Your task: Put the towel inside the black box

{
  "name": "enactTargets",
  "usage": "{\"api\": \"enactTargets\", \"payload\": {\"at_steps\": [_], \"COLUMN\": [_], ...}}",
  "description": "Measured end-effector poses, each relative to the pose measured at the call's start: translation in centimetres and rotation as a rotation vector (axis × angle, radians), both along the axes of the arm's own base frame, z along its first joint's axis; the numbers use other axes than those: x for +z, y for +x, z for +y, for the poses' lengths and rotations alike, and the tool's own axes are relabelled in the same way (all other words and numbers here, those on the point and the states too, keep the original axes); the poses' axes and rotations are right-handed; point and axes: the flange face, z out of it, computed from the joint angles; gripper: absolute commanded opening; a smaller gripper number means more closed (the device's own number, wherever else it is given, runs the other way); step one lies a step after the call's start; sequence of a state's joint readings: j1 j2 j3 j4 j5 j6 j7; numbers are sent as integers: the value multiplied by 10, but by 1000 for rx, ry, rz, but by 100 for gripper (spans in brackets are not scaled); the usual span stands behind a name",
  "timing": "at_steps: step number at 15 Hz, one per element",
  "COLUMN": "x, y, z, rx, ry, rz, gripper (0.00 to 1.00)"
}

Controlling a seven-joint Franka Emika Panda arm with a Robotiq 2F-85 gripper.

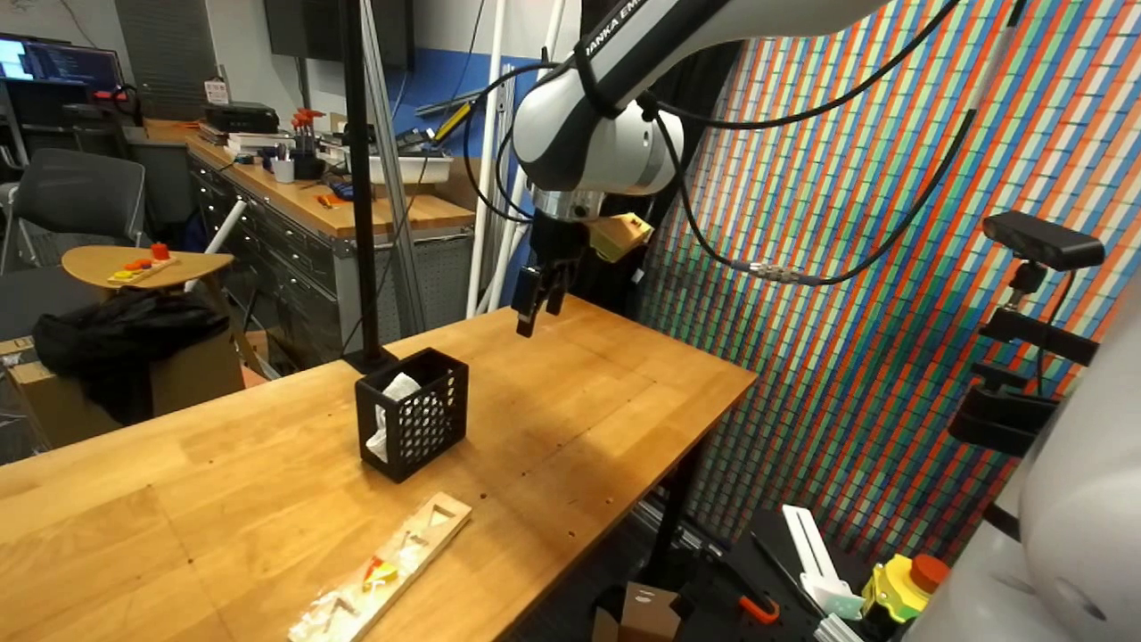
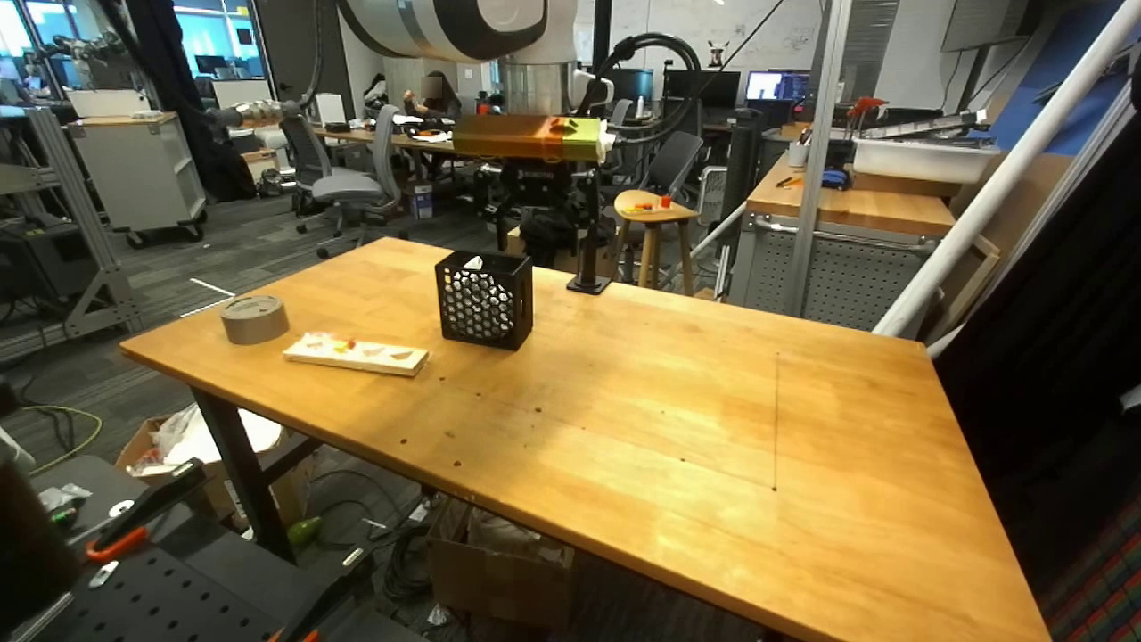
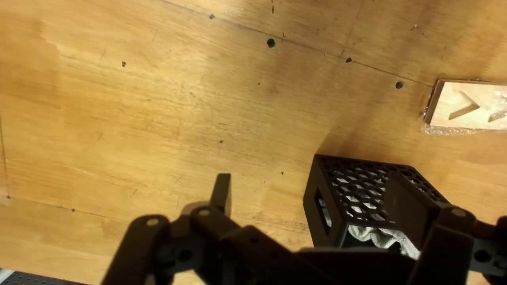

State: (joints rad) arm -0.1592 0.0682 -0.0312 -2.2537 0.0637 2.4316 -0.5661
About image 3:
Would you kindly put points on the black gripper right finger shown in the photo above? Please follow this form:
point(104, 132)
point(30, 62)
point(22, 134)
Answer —
point(418, 211)

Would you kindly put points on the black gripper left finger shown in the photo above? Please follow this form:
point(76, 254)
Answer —
point(221, 192)

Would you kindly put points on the white towel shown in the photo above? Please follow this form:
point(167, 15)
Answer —
point(378, 238)

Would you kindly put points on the black mesh box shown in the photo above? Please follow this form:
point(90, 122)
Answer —
point(327, 183)

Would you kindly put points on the wooden shape puzzle board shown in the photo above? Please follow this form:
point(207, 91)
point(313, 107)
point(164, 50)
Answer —
point(476, 121)

